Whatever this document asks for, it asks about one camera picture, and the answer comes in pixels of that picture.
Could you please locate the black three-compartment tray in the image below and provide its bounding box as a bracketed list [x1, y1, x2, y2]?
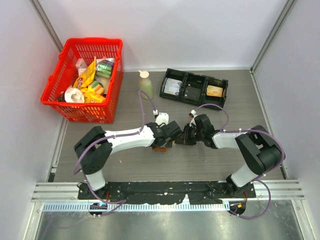
[159, 68, 229, 110]

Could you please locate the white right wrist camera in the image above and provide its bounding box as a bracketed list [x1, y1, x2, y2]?
[188, 109, 198, 119]

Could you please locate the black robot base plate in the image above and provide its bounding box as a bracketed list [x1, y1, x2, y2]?
[77, 181, 256, 205]

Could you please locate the green liquid squeeze bottle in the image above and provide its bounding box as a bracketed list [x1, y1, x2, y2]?
[138, 70, 154, 100]

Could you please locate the aluminium front rail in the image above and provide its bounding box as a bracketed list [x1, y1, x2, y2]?
[31, 180, 305, 213]

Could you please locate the white card stack in tray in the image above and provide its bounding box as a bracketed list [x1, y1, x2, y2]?
[163, 78, 183, 96]

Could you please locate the white tape roll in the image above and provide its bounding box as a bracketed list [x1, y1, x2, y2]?
[64, 87, 85, 104]

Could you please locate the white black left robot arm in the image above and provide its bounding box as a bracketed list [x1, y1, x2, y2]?
[73, 121, 182, 199]

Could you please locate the yellow boxed snack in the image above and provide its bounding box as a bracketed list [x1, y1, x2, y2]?
[80, 88, 106, 104]

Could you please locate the brown leather card holder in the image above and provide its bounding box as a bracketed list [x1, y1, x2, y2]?
[152, 147, 169, 152]

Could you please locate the gold card stack in tray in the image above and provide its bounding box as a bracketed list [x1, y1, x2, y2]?
[206, 85, 224, 97]

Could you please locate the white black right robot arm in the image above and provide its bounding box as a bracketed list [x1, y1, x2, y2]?
[175, 114, 285, 198]

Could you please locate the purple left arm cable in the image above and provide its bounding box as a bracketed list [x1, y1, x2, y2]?
[72, 89, 158, 218]

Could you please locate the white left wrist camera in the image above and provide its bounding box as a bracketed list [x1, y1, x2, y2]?
[153, 109, 169, 126]

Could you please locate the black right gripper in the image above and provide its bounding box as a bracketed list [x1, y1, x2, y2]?
[175, 123, 205, 146]

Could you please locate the red plastic shopping basket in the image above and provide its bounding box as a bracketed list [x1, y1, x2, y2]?
[40, 37, 124, 124]

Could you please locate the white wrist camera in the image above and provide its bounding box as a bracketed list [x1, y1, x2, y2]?
[188, 109, 198, 119]
[153, 109, 169, 126]

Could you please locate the green sponge pack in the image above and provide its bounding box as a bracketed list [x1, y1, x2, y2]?
[95, 62, 113, 78]

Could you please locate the yellow snack bag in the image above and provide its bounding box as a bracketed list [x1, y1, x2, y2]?
[73, 57, 97, 90]

